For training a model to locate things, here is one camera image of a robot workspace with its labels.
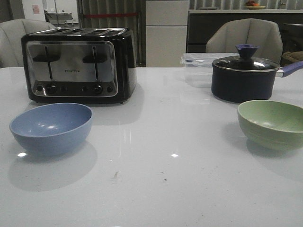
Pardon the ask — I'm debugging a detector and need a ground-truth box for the beige chair right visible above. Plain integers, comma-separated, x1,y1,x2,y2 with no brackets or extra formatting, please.
205,18,283,63

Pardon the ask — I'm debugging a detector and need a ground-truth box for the brown cushion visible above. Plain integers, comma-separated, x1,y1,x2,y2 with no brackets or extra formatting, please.
282,51,303,66

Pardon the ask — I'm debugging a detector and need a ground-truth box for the clear plastic food container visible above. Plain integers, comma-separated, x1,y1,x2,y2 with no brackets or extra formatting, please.
180,53,238,88

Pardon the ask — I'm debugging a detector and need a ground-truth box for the beige chair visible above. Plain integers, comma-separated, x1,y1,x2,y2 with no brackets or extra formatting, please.
0,18,55,68
205,18,283,63

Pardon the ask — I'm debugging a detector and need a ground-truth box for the fruit bowl on counter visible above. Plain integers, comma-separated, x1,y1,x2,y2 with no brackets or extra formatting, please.
244,0,265,10

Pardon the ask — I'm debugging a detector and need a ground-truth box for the blue bowl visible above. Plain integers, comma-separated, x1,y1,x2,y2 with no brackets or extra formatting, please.
9,103,93,156

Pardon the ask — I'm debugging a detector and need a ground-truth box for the dark blue saucepan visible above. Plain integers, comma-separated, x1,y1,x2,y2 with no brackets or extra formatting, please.
211,60,303,103

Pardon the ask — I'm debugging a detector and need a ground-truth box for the white cabinet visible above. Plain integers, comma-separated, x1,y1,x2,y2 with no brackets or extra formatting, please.
146,0,189,67

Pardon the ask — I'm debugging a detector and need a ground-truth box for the black and steel toaster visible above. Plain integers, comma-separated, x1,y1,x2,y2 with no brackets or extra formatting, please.
21,28,137,104

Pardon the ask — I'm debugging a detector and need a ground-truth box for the dark counter with white top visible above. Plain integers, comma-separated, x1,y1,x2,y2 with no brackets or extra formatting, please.
186,9,303,52

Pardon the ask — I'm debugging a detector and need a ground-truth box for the beige chair left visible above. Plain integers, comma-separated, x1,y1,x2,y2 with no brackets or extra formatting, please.
0,18,55,68

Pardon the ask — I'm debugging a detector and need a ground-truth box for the green bowl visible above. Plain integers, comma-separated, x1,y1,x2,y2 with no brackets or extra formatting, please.
238,100,303,151

